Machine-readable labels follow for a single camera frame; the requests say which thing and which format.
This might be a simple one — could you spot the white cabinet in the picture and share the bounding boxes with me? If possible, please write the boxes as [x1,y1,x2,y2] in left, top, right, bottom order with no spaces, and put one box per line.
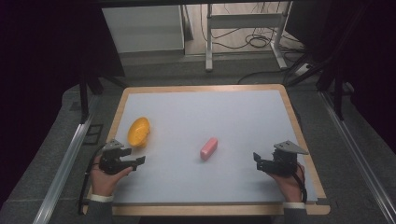
[101,4,186,54]

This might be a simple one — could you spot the white power strip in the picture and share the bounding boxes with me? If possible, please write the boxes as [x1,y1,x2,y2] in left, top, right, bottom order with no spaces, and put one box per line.
[293,63,313,77]

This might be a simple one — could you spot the pink soap bar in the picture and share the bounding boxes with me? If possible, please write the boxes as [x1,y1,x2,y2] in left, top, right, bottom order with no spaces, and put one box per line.
[199,136,219,161]

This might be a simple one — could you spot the black floor cables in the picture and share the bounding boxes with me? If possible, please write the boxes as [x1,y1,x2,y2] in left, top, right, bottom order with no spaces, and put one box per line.
[199,2,307,86]

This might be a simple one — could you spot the black metal stand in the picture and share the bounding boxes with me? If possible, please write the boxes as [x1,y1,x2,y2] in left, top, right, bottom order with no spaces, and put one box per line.
[78,69,129,125]
[284,0,372,121]

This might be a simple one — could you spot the aluminium rail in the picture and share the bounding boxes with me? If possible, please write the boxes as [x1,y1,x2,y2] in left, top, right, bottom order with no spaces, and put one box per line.
[32,113,95,224]
[319,90,396,224]

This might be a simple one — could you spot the dark curtain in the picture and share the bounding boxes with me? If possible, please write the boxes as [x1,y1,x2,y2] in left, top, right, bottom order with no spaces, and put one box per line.
[0,0,125,209]
[284,0,396,155]

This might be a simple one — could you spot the person's right hand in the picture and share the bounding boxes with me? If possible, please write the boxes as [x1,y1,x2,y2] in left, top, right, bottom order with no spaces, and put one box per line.
[268,162,306,204]

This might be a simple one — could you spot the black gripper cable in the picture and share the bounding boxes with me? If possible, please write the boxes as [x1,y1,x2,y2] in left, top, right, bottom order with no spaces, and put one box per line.
[292,161,309,203]
[77,145,106,217]

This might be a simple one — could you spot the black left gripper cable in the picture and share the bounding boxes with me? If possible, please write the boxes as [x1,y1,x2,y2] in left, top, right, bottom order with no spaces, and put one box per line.
[77,145,106,217]

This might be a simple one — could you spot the yellow plastic bowl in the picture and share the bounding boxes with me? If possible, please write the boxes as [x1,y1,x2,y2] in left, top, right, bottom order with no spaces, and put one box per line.
[127,117,151,148]

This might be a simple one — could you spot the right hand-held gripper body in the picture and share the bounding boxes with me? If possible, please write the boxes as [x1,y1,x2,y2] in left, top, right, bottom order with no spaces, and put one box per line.
[263,139,310,178]

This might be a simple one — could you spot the white metal desk frame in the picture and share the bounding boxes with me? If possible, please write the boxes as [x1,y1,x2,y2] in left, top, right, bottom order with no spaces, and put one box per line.
[205,1,294,73]

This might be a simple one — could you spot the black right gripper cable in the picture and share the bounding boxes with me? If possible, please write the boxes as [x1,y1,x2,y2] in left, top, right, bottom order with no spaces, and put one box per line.
[292,161,309,203]

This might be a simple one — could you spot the person's left hand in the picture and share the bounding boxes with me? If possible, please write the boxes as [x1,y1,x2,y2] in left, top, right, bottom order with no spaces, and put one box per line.
[89,155,134,198]

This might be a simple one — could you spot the white table mat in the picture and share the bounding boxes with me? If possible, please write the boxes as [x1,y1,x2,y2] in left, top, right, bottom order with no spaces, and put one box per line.
[111,89,318,205]

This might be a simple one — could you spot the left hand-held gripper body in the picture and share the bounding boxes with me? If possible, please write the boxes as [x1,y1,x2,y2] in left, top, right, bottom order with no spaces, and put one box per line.
[98,138,133,175]

